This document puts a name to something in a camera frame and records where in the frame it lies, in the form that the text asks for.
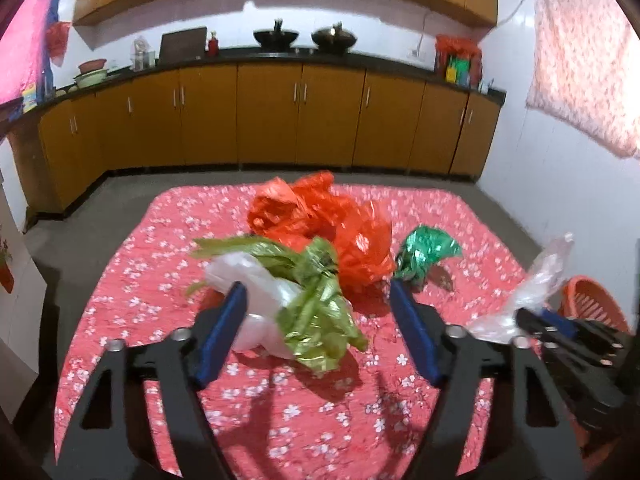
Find black pot with lid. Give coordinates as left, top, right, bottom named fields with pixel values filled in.
left=311, top=21, right=355, bottom=53

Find wooden lower cabinets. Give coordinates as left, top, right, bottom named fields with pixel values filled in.
left=10, top=60, right=501, bottom=221

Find red floral tablecloth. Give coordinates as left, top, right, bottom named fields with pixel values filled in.
left=54, top=183, right=551, bottom=478

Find orange plastic bag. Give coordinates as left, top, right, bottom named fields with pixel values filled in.
left=247, top=170, right=351, bottom=253

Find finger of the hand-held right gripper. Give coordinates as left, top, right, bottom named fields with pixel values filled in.
left=516, top=308, right=623, bottom=367
left=541, top=309, right=632, bottom=347

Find green foil bag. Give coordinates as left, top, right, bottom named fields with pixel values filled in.
left=395, top=225, right=464, bottom=291

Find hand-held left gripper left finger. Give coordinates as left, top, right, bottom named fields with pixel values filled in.
left=50, top=281, right=248, bottom=480

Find clear plastic bottle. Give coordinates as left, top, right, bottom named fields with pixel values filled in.
left=131, top=36, right=153, bottom=71

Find black wok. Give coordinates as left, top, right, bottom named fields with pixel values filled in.
left=253, top=19, right=300, bottom=53

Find pink door curtain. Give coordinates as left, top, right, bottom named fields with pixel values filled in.
left=0, top=0, right=68, bottom=107

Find hanging red plastic bag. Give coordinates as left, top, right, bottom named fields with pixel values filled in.
left=46, top=21, right=72, bottom=67

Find white cabinet panel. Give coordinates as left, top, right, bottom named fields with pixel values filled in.
left=0, top=135, right=49, bottom=431

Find gold-green foil bag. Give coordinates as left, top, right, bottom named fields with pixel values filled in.
left=189, top=236, right=369, bottom=374

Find red plastic basket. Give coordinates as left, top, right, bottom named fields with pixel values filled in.
left=547, top=275, right=633, bottom=466

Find red spotted plastic bag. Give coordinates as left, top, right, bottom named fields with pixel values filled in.
left=302, top=200, right=396, bottom=303

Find stacked bowls on counter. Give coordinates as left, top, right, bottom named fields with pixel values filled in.
left=74, top=69, right=109, bottom=87

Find pink floral curtain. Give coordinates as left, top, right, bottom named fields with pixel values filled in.
left=525, top=0, right=640, bottom=160

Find grey wall cable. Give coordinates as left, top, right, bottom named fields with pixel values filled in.
left=417, top=7, right=438, bottom=53

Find white plastic bag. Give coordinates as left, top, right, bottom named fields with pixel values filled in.
left=205, top=252, right=307, bottom=361

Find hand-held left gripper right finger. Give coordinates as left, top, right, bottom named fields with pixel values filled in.
left=389, top=279, right=588, bottom=480

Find red bag over jars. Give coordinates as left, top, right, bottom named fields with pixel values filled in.
left=435, top=35, right=484, bottom=69

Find clear plastic bag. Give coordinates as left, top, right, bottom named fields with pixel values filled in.
left=467, top=232, right=575, bottom=346

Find black kitchen countertop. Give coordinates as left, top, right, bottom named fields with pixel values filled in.
left=10, top=47, right=507, bottom=111

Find dark cutting board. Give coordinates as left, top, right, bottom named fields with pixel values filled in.
left=159, top=26, right=208, bottom=64

